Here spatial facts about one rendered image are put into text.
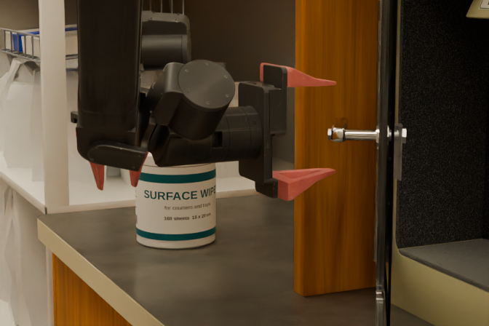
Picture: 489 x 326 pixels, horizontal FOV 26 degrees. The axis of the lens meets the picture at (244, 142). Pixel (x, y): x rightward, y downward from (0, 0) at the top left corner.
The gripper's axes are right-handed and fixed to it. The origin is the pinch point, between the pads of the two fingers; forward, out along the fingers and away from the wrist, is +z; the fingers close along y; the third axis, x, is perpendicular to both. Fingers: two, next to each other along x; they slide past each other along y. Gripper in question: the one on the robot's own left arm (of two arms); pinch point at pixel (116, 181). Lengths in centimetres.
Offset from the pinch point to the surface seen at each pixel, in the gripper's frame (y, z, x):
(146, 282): 5.9, 16.1, 6.7
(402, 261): 31.9, 10.2, -18.4
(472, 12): 34.1, -21.7, -29.1
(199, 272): 14.5, 16.2, 8.5
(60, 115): 11, 0, 71
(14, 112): 12, 5, 116
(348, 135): 14.3, -9.6, -35.2
